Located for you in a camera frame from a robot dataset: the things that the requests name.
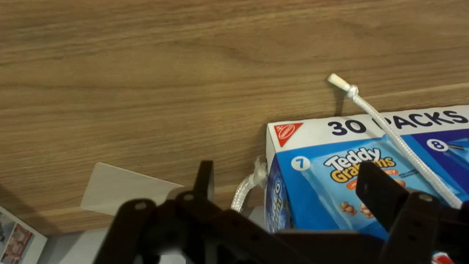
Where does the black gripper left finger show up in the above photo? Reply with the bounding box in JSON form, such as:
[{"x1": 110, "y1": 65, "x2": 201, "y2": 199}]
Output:
[{"x1": 92, "y1": 160, "x2": 314, "y2": 264}]

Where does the blue cardboard snack box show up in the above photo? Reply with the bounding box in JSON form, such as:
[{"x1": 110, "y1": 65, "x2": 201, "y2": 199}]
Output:
[{"x1": 262, "y1": 105, "x2": 469, "y2": 241}]

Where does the white string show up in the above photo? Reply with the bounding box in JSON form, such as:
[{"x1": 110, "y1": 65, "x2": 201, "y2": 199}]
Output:
[{"x1": 230, "y1": 72, "x2": 465, "y2": 213}]

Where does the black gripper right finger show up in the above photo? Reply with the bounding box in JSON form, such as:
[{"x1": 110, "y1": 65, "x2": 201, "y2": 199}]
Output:
[{"x1": 355, "y1": 160, "x2": 469, "y2": 264}]

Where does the white paper sheet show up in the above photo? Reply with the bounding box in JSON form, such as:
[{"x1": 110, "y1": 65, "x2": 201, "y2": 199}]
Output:
[{"x1": 79, "y1": 162, "x2": 183, "y2": 218}]

